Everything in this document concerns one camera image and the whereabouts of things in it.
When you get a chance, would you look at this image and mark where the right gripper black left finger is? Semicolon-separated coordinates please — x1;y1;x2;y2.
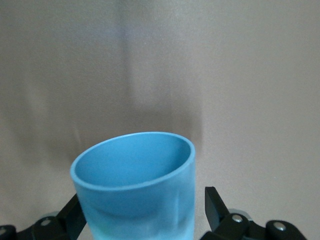
32;193;87;240

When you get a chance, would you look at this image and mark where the blue plastic cup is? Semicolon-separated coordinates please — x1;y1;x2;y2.
69;131;196;240

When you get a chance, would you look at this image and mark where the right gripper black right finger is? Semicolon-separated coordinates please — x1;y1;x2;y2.
202;186;267;240

